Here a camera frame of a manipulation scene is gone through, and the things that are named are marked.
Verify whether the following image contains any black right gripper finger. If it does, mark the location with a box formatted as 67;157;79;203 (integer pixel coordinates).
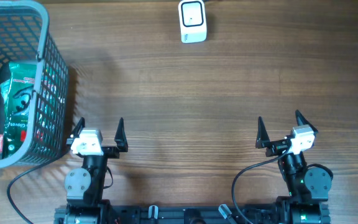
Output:
255;116;270;148
295;110;318;134

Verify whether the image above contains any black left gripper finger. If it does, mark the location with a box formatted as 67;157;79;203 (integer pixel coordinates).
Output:
114;118;128;152
71;117;85;138

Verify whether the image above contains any green gloves packet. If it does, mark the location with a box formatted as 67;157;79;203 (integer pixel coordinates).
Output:
0;62;37;159

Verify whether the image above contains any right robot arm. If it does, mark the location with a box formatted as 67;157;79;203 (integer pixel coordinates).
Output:
254;110;334;224

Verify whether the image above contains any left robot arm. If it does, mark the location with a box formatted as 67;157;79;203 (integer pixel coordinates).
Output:
54;118;129;224

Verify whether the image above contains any white barcode scanner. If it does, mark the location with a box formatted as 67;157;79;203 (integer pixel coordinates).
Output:
178;0;207;44

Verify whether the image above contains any grey plastic shopping basket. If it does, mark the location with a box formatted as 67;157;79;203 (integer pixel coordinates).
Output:
0;1;69;169

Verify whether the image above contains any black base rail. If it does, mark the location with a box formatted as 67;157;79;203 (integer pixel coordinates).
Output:
53;203;331;224

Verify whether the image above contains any black right camera cable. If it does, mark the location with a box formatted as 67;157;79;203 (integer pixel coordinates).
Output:
231;146;291;224

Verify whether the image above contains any black camera cable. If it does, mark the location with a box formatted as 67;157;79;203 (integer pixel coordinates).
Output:
6;163;48;224
231;146;291;224

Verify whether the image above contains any black left camera cable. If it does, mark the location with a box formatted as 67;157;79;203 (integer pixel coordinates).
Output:
6;163;48;224

